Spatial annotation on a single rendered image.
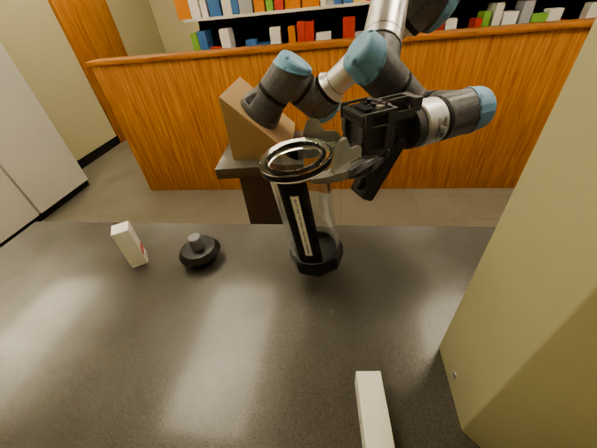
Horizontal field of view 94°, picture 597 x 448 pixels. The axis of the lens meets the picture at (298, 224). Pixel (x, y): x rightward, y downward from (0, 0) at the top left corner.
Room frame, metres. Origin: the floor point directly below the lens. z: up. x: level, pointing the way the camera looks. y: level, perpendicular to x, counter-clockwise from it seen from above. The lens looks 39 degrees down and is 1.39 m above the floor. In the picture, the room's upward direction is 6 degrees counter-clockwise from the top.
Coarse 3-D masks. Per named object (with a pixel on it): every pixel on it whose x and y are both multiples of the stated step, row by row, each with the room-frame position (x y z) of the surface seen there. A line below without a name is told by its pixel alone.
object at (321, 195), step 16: (288, 144) 0.42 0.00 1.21; (304, 144) 0.41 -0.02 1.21; (320, 144) 0.39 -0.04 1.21; (272, 160) 0.40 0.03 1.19; (288, 160) 0.42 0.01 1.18; (304, 160) 0.42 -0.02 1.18; (320, 160) 0.35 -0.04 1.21; (272, 176) 0.34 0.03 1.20; (288, 176) 0.32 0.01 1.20; (320, 192) 0.34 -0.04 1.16; (320, 208) 0.34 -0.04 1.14; (288, 224) 0.35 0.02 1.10; (320, 224) 0.34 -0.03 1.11; (336, 224) 0.37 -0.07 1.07; (288, 240) 0.37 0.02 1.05; (320, 240) 0.34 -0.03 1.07; (336, 240) 0.36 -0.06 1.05
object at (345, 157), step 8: (344, 144) 0.35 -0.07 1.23; (336, 152) 0.34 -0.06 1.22; (344, 152) 0.35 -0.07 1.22; (352, 152) 0.36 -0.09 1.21; (360, 152) 0.37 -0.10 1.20; (336, 160) 0.34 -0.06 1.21; (344, 160) 0.35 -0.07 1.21; (352, 160) 0.36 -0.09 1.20; (360, 160) 0.37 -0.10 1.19; (336, 168) 0.34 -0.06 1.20; (344, 168) 0.35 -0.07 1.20; (320, 176) 0.33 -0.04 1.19; (328, 176) 0.33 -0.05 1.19; (336, 176) 0.33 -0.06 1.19; (344, 176) 0.34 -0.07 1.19
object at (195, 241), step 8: (192, 240) 0.45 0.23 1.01; (200, 240) 0.46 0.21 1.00; (208, 240) 0.48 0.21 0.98; (216, 240) 0.49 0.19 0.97; (184, 248) 0.46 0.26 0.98; (192, 248) 0.45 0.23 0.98; (200, 248) 0.45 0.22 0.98; (208, 248) 0.45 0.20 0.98; (216, 248) 0.46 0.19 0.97; (184, 256) 0.44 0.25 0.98; (192, 256) 0.43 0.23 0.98; (200, 256) 0.43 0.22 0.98; (208, 256) 0.43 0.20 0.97; (216, 256) 0.46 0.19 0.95; (184, 264) 0.42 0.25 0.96; (192, 264) 0.42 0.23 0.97; (200, 264) 0.42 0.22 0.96; (208, 264) 0.43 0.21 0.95
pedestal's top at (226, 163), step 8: (296, 136) 1.12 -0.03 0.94; (224, 152) 1.04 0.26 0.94; (224, 160) 0.97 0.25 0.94; (232, 160) 0.96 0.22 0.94; (240, 160) 0.95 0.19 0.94; (248, 160) 0.95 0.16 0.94; (256, 160) 0.94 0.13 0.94; (216, 168) 0.91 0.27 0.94; (224, 168) 0.90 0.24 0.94; (232, 168) 0.90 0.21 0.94; (240, 168) 0.89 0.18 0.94; (248, 168) 0.89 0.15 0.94; (256, 168) 0.89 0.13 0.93; (224, 176) 0.90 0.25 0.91; (232, 176) 0.90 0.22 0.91; (240, 176) 0.89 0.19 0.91; (248, 176) 0.89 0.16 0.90; (256, 176) 0.89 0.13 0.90
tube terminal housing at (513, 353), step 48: (576, 96) 0.19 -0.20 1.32; (576, 144) 0.17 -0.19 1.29; (528, 192) 0.19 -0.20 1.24; (576, 192) 0.15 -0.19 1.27; (528, 240) 0.16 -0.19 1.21; (576, 240) 0.13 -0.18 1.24; (480, 288) 0.18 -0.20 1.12; (528, 288) 0.14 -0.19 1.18; (576, 288) 0.11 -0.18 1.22; (480, 336) 0.15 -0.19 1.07; (528, 336) 0.11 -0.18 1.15; (576, 336) 0.09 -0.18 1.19; (480, 384) 0.12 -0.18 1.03; (528, 384) 0.09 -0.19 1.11; (576, 384) 0.07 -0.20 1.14; (480, 432) 0.09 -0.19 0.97; (528, 432) 0.07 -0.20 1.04; (576, 432) 0.06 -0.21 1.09
